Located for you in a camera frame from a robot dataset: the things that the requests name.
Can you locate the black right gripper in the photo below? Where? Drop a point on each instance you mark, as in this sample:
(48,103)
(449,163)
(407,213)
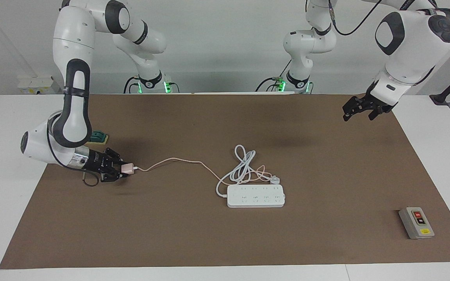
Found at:
(98,164)

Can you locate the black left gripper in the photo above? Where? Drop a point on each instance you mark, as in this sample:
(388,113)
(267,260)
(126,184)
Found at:
(373,102)

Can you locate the pink charger adapter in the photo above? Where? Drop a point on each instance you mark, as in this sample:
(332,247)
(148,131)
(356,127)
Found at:
(128,168)

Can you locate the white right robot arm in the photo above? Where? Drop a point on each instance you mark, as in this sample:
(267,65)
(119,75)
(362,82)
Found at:
(72,47)

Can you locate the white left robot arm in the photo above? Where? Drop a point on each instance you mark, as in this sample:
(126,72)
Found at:
(412,47)

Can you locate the white power strip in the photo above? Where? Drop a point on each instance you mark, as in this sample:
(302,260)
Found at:
(256,196)

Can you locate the brown table mat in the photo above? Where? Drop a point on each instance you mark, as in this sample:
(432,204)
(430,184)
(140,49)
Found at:
(209,242)

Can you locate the grey push button box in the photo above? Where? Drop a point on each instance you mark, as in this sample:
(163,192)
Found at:
(416,222)

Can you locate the green knife switch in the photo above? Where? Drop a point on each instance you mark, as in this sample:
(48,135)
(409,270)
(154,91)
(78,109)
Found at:
(99,137)

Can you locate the white wall socket box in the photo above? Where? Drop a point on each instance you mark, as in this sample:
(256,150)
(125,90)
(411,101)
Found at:
(37,84)

